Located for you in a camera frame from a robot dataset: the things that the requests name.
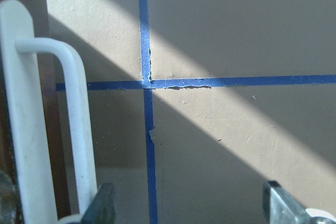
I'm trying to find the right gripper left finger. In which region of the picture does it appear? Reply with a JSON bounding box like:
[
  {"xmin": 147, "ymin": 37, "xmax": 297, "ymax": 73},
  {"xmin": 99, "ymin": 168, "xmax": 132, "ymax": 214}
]
[{"xmin": 81, "ymin": 183, "xmax": 116, "ymax": 224}]

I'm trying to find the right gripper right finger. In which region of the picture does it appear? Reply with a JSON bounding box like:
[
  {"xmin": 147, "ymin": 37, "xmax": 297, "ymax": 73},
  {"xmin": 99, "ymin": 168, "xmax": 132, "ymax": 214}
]
[{"xmin": 262, "ymin": 180, "xmax": 310, "ymax": 223}]

